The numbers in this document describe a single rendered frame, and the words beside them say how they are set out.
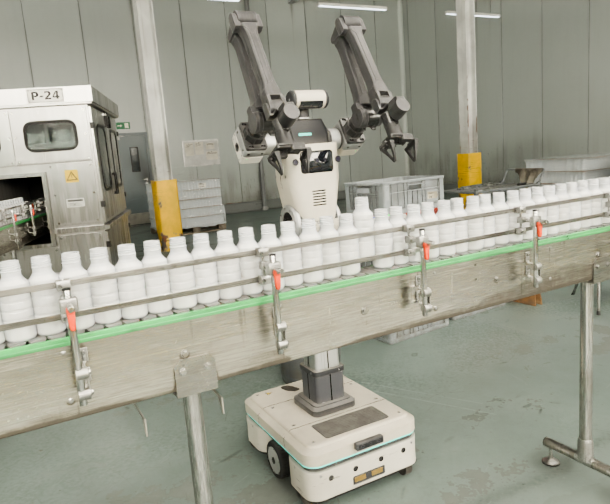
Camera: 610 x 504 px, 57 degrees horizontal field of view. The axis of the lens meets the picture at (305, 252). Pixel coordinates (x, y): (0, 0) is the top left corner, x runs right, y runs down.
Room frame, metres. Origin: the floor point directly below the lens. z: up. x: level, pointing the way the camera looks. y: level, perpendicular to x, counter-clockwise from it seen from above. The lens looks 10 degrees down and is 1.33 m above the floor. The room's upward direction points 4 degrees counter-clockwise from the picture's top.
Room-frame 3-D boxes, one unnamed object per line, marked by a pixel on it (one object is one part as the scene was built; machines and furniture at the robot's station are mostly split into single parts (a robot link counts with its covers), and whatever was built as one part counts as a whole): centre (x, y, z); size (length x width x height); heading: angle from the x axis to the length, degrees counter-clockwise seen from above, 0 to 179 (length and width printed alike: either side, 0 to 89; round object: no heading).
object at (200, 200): (11.13, 2.27, 0.50); 1.24 x 1.03 x 1.00; 121
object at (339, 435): (2.30, -0.04, 0.24); 0.68 x 0.53 x 0.41; 28
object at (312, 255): (1.46, -0.01, 1.08); 0.06 x 0.06 x 0.17
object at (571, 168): (8.17, -4.07, 0.50); 1.23 x 1.05 x 1.00; 116
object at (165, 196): (8.94, 2.13, 0.55); 0.40 x 0.40 x 1.10; 28
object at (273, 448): (2.20, 0.17, 0.08); 0.16 x 0.06 x 0.16; 28
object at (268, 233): (1.41, 0.09, 1.08); 0.06 x 0.06 x 0.17
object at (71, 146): (5.30, 2.37, 1.00); 1.60 x 1.30 x 2.00; 10
